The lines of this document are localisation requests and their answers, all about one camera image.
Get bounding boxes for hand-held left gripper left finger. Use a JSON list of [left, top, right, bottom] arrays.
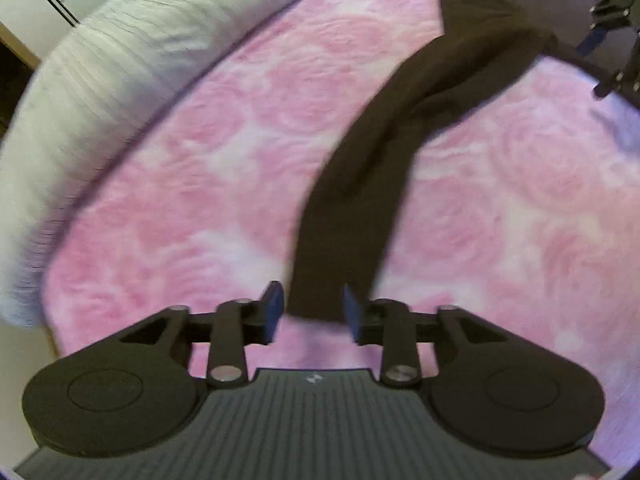
[[119, 281, 286, 390]]

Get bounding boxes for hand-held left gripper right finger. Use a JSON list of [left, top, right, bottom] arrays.
[[343, 284, 507, 390]]

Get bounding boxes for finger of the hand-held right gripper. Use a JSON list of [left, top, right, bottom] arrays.
[[575, 0, 640, 58], [592, 35, 640, 101]]

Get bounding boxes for dark brown pants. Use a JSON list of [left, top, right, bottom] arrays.
[[289, 0, 640, 322]]

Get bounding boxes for pink floral blanket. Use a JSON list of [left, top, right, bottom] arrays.
[[42, 0, 640, 466]]

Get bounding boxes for grey striped pillow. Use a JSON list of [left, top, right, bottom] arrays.
[[0, 0, 361, 331]]

